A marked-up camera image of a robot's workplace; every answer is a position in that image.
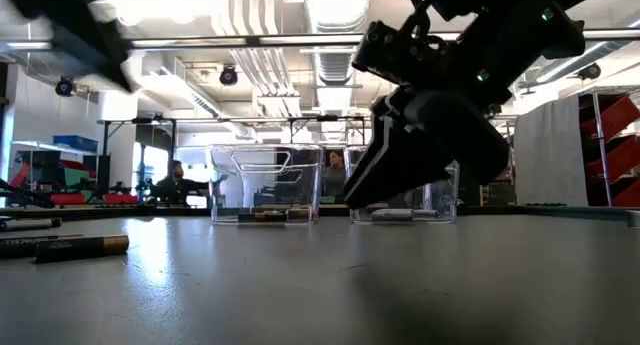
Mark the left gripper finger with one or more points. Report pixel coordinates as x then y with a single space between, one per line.
100 60

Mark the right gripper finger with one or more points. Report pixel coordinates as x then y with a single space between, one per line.
390 160
465 140

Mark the black background robot arm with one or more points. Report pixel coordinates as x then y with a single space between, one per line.
25 197

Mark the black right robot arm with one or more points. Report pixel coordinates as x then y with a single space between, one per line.
500 0

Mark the black ceiling spotlight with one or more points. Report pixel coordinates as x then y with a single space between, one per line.
590 71
65 86
228 76

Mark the person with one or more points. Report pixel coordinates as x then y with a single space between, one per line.
335 177
175 187

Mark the clear plastic bin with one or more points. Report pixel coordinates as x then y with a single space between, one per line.
225 200
445 205

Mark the white curtain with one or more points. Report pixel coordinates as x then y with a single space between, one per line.
550 155

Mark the green box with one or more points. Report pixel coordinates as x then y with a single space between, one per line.
77 177

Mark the black monitor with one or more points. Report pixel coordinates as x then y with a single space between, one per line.
40 167

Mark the red box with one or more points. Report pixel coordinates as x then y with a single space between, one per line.
120 199
66 199

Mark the black table mat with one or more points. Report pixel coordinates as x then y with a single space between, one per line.
320 295

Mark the rack with red bins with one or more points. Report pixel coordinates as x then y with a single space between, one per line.
620 117

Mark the black beam with light strips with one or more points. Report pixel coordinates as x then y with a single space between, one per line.
255 40

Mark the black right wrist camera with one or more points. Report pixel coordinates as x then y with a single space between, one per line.
390 55

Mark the silver ribbed air duct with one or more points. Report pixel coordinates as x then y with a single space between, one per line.
332 65

